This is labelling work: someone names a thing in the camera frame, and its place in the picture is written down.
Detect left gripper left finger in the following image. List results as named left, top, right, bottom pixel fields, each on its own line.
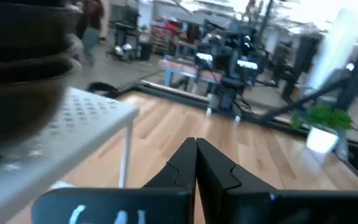
left=30, top=137, right=197, bottom=224

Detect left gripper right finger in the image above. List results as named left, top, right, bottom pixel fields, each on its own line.
left=196, top=138, right=358, bottom=224

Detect white perforated metal shelf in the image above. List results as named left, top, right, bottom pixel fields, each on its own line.
left=0, top=86, right=141, bottom=224

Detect green potted plant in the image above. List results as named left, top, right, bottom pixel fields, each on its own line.
left=290, top=104, right=354, bottom=155

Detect grey blue metal table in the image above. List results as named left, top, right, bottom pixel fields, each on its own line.
left=158, top=55, right=226, bottom=94

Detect black cabinet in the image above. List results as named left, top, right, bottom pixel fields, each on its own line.
left=278, top=34, right=323, bottom=100

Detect red cluttered rack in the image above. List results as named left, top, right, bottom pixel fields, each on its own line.
left=150, top=18, right=192, bottom=57

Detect black equipment cart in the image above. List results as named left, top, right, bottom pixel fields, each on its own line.
left=108, top=6, right=142, bottom=60

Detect person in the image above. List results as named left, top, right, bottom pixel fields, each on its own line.
left=75, top=0, right=105, bottom=66

